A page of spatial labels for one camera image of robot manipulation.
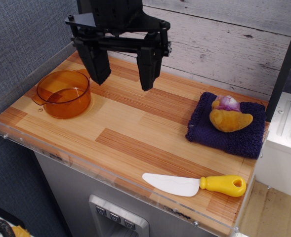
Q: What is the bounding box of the white toy sink unit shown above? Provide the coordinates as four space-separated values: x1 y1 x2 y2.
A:
254 92 291 196

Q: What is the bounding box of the grey toy fridge cabinet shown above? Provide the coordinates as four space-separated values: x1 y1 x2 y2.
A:
36 153 212 237

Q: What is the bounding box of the clear acrylic table guard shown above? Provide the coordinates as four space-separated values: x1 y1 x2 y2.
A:
0 46 256 237

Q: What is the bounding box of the yellow object bottom left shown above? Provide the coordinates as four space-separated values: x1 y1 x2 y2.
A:
11 226 31 237

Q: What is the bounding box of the silver dispenser button panel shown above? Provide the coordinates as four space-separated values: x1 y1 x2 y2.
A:
89 195 150 237

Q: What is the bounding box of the white knife yellow handle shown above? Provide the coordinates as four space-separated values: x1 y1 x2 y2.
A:
142 173 247 198

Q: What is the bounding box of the yellow plush croissant toy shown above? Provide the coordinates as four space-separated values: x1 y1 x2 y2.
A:
209 105 253 133

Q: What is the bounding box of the purple terry cloth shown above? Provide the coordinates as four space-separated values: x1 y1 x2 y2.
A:
186 92 266 159

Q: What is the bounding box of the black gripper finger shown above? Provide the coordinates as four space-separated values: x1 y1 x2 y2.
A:
137 47 163 91
74 39 111 85

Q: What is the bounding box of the purple toy onion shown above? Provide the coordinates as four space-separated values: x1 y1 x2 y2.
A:
212 95 241 112

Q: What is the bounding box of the orange transparent plastic pot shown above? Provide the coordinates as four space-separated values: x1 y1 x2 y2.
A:
32 69 91 119

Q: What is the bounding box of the black right vertical post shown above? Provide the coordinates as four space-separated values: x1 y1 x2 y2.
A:
265 0 291 122

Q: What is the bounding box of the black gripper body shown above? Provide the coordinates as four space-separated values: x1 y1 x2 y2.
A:
65 0 171 56

